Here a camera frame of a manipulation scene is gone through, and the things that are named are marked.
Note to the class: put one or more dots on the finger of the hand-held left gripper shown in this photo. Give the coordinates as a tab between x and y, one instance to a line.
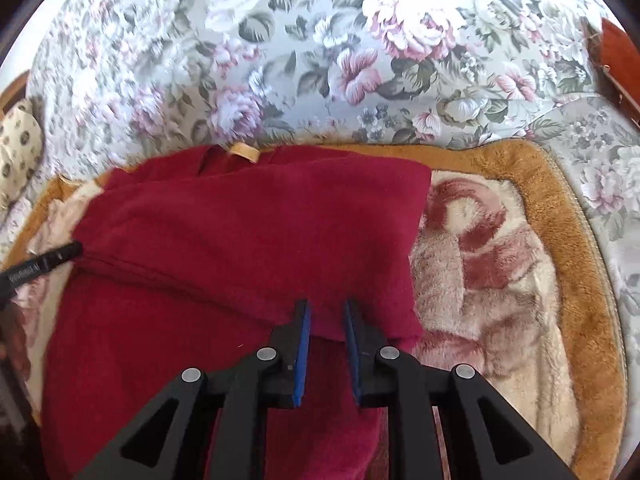
64	252

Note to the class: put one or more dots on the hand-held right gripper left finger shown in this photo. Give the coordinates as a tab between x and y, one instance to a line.
303	347

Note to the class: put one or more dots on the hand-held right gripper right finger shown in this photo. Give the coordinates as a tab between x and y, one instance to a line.
351	347

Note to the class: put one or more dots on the dark red garment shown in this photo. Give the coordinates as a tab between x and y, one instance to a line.
240	240

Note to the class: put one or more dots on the cream patterned pillow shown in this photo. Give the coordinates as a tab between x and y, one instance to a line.
17	145

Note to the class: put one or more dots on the brown and cream plush blanket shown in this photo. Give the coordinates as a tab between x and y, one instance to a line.
505	280

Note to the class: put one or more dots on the floral bed sheet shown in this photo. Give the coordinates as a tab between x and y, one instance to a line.
300	55

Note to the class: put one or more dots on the red wooden furniture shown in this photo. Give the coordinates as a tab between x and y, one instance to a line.
617	60

